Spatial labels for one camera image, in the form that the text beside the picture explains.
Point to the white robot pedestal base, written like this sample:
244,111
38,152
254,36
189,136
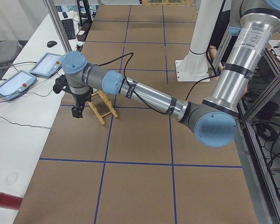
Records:
194,66

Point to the seated person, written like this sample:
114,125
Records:
218,33

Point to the far teach pendant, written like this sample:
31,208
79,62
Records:
47,66

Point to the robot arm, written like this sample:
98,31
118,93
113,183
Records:
213,121

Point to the teach pendant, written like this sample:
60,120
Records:
16,85
47,66

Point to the black computer mouse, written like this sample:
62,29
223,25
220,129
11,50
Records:
50,44

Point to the wooden dish rack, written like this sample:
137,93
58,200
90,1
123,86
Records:
102,106

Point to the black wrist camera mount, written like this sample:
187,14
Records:
60,84

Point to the grey office chair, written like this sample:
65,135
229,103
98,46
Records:
9,50

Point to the aluminium frame post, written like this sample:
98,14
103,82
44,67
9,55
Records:
51,8

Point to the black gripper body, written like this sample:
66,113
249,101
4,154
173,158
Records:
80,98

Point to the black keyboard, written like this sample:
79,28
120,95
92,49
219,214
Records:
68,25

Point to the near teach pendant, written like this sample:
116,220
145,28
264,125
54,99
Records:
16,85

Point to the red cylinder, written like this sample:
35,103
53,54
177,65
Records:
8,201

